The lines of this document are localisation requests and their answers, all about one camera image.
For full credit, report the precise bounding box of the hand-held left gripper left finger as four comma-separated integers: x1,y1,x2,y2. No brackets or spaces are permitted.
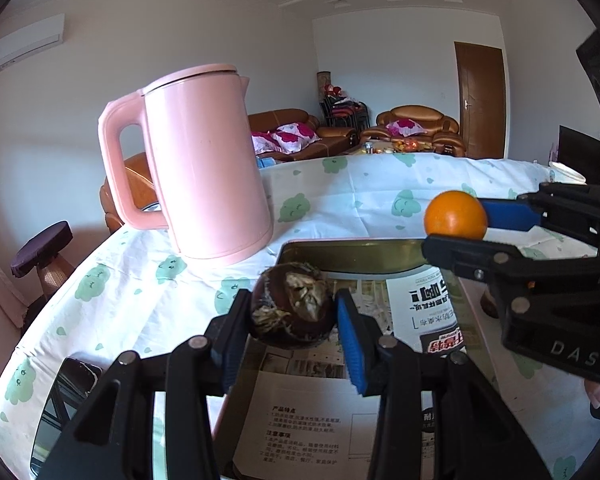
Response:
37,287,253,480

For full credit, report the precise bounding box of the pile of colourful snacks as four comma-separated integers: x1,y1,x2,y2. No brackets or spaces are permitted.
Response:
347,140,433,156

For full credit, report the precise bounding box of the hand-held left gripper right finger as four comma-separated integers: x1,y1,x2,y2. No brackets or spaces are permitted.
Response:
334,288,553,480

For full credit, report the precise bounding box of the white bowl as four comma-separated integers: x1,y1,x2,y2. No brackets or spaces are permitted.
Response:
550,161,587,183

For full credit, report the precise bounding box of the white green cloud tablecloth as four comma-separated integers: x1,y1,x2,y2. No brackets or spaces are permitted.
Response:
0,152,600,480

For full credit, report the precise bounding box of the black monitor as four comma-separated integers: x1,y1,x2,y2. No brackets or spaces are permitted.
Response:
558,125,600,186

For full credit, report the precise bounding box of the brown leather armchair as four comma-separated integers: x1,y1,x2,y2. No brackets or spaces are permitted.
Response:
361,105,466,158

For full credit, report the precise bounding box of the pink floral pillow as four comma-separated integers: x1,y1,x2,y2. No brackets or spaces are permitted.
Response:
386,119,426,139
251,131,281,156
272,122,318,154

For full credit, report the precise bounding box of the black smartphone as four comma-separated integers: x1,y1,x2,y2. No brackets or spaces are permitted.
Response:
30,357,103,478

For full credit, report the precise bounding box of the small brown fruit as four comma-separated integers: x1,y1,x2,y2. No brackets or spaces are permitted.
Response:
480,290,502,318

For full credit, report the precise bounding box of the white instruction sheet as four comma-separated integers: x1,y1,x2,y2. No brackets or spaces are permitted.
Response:
232,370,438,480

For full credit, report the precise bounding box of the orange mandarin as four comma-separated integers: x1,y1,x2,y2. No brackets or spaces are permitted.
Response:
424,190,488,241

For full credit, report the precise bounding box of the pink electric kettle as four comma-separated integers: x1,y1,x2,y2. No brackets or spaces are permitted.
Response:
98,64,275,266

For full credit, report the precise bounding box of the orange brown chair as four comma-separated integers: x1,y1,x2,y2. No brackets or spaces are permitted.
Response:
100,152,167,233

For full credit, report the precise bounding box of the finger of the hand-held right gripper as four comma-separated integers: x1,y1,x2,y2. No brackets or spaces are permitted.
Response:
479,182,600,247
421,233,600,322

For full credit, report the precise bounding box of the dark purple mangosteen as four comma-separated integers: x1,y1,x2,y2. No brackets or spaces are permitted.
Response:
250,263,337,350

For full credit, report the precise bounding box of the white air conditioner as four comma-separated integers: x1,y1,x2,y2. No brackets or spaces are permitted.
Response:
0,12,66,72

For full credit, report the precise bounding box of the dark purple cushioned stool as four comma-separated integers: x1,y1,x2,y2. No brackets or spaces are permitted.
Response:
11,221,74,306

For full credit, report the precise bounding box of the long brown leather sofa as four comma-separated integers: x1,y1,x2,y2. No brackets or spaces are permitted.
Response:
247,108,361,162

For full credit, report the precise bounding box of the stack of dark chairs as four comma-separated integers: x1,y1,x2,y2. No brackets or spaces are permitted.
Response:
320,85,370,131

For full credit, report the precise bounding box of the brown wooden door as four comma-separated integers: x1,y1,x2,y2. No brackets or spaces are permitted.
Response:
454,41,506,159

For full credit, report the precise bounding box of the pink rectangular tin box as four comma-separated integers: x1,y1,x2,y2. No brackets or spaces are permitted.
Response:
212,238,501,480

